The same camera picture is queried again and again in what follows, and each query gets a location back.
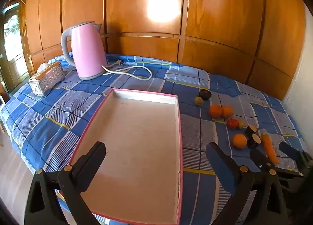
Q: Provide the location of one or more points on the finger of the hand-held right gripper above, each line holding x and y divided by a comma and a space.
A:
289, 150
259, 157

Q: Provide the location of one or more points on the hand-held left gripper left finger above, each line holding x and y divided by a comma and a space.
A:
94, 156

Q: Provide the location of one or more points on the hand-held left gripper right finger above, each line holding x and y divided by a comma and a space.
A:
220, 165

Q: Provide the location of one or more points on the orange carrot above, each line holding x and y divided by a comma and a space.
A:
269, 148

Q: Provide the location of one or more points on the orange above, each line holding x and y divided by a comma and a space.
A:
239, 141
228, 111
215, 111

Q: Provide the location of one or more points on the pink-rimmed white tray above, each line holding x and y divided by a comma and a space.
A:
137, 137

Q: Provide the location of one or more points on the small yellowish round fruit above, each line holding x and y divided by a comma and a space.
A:
198, 100

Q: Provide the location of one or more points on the dark round avocado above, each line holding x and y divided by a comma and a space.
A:
205, 94

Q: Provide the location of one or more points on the tiny yellow fruit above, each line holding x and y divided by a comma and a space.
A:
241, 124

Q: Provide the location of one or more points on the red tomato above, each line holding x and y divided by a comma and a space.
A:
232, 123

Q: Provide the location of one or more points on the blue plaid blanket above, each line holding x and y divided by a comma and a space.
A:
49, 117

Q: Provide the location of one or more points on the silver embossed tissue box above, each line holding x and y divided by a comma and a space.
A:
49, 79

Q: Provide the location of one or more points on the white tissue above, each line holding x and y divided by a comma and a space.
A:
43, 66

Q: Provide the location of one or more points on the pink electric kettle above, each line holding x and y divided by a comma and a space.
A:
88, 51

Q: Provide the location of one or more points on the wooden glazed door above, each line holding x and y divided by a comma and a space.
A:
12, 36

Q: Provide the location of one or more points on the wooden panelled wardrobe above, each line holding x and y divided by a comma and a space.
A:
220, 7

